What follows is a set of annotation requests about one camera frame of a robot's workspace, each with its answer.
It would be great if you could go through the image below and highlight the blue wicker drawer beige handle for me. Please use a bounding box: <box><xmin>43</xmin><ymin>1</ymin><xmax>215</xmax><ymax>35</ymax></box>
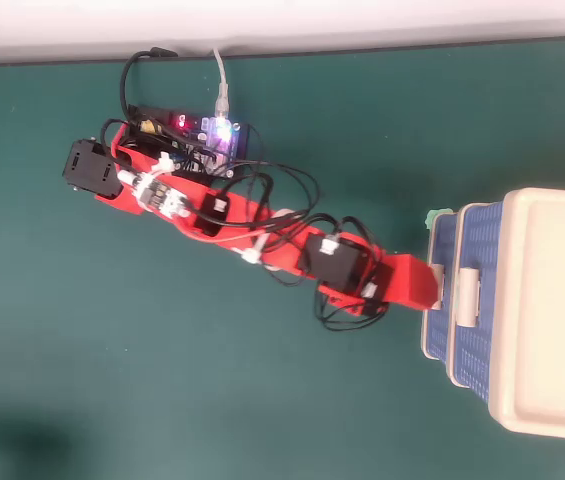
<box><xmin>454</xmin><ymin>202</ymin><xmax>506</xmax><ymax>401</ymax></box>
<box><xmin>421</xmin><ymin>212</ymin><xmax>459</xmax><ymax>361</ymax></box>

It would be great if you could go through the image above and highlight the green putty lump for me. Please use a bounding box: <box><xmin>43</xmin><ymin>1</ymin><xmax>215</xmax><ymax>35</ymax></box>
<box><xmin>424</xmin><ymin>207</ymin><xmax>456</xmax><ymax>231</ymax></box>

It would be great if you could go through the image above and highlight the lit controller circuit board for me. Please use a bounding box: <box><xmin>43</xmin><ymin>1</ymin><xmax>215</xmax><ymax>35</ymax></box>
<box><xmin>129</xmin><ymin>104</ymin><xmax>252</xmax><ymax>181</ymax></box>

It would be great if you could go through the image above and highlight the thin black servo cable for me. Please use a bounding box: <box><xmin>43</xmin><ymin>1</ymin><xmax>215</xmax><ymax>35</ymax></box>
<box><xmin>239</xmin><ymin>158</ymin><xmax>321</xmax><ymax>237</ymax></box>

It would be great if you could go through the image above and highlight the large white zip tie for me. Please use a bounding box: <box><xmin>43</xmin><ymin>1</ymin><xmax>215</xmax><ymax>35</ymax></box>
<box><xmin>240</xmin><ymin>233</ymin><xmax>269</xmax><ymax>267</ymax></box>

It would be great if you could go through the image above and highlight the dark green table mat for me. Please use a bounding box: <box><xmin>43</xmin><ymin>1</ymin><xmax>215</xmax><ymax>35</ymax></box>
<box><xmin>0</xmin><ymin>35</ymin><xmax>565</xmax><ymax>480</ymax></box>

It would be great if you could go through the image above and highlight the thick black power cable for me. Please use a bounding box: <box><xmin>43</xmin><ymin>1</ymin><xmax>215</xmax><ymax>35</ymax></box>
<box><xmin>120</xmin><ymin>47</ymin><xmax>178</xmax><ymax>121</ymax></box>

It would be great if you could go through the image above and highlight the white USB cable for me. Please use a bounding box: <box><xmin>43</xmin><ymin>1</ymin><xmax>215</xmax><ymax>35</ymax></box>
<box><xmin>211</xmin><ymin>47</ymin><xmax>231</xmax><ymax>119</ymax></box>

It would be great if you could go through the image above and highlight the red wire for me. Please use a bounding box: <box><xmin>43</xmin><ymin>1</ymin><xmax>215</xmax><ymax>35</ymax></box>
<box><xmin>181</xmin><ymin>223</ymin><xmax>264</xmax><ymax>247</ymax></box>

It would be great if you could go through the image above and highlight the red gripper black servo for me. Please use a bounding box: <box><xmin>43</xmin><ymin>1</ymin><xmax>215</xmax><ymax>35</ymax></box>
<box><xmin>360</xmin><ymin>252</ymin><xmax>441</xmax><ymax>317</ymax></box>

